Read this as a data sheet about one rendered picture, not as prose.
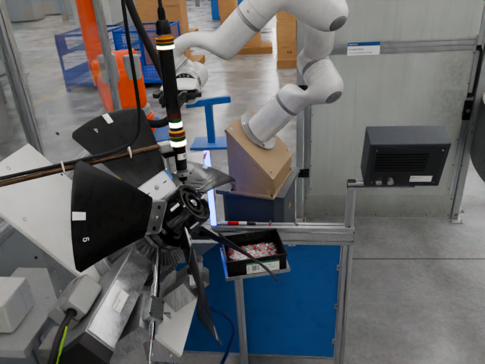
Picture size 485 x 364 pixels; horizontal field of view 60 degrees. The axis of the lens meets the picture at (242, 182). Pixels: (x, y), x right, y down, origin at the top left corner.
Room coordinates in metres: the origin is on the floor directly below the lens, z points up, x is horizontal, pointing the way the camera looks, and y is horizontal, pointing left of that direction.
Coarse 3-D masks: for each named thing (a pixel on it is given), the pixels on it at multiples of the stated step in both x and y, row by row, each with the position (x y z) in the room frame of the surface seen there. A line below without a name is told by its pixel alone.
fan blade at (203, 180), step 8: (200, 168) 1.29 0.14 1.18; (208, 168) 1.31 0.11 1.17; (192, 176) 1.22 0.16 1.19; (200, 176) 1.22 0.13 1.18; (208, 176) 1.23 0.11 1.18; (216, 176) 1.25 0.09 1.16; (224, 176) 1.28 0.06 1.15; (176, 184) 1.16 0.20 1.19; (192, 184) 1.16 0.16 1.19; (200, 184) 1.16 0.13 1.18; (208, 184) 1.17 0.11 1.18; (216, 184) 1.18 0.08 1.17; (200, 192) 1.10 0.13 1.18
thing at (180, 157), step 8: (160, 8) 1.07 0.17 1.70; (160, 16) 1.07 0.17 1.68; (160, 24) 1.06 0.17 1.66; (168, 24) 1.07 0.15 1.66; (160, 32) 1.06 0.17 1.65; (168, 32) 1.07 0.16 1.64; (176, 152) 1.06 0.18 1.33; (184, 152) 1.07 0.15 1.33; (176, 160) 1.06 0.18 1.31; (184, 160) 1.07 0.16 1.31; (176, 168) 1.07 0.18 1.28; (184, 168) 1.07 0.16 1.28
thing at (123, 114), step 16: (112, 112) 1.16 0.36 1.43; (128, 112) 1.18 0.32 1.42; (80, 128) 1.08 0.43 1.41; (112, 128) 1.11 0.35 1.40; (128, 128) 1.13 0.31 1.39; (144, 128) 1.15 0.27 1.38; (80, 144) 1.05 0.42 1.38; (96, 144) 1.06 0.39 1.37; (112, 144) 1.08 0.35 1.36; (144, 144) 1.10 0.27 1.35; (112, 160) 1.04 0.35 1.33; (128, 160) 1.05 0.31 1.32; (144, 160) 1.06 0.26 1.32; (160, 160) 1.07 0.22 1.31; (128, 176) 1.02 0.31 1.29; (144, 176) 1.03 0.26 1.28
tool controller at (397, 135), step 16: (368, 128) 1.38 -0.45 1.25; (384, 128) 1.37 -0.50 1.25; (400, 128) 1.36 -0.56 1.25; (416, 128) 1.36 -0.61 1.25; (432, 128) 1.35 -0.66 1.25; (368, 144) 1.32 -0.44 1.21; (384, 144) 1.29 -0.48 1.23; (400, 144) 1.28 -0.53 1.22; (416, 144) 1.27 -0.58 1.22; (432, 144) 1.27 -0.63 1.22; (448, 144) 1.26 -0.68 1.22; (368, 160) 1.31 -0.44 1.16; (384, 160) 1.30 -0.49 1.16; (400, 160) 1.29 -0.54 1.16; (416, 160) 1.28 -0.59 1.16; (432, 160) 1.28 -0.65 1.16; (368, 176) 1.33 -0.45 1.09; (384, 176) 1.32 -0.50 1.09; (400, 176) 1.31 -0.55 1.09; (416, 176) 1.30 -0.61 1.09; (432, 176) 1.29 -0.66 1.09
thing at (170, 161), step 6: (162, 144) 1.05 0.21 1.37; (168, 144) 1.05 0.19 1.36; (162, 150) 1.04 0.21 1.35; (168, 150) 1.05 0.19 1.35; (162, 156) 1.05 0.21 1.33; (168, 156) 1.04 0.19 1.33; (174, 156) 1.06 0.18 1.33; (168, 162) 1.05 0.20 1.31; (174, 162) 1.05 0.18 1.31; (168, 168) 1.06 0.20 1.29; (174, 168) 1.05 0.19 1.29; (192, 168) 1.07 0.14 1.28; (174, 174) 1.05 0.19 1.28; (180, 174) 1.04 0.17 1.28; (186, 174) 1.05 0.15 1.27
